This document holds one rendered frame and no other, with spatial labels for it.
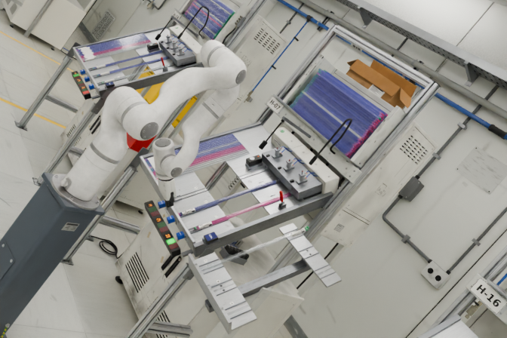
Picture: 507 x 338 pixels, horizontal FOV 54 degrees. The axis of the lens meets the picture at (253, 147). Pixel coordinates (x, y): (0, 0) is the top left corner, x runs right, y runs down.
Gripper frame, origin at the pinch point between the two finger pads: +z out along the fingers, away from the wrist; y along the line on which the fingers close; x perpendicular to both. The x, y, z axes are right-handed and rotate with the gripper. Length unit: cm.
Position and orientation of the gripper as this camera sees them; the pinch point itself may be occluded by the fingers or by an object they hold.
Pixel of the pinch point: (169, 202)
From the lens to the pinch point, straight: 217.3
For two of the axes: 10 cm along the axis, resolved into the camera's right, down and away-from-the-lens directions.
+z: -0.2, 8.1, 5.9
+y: 4.9, 5.2, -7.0
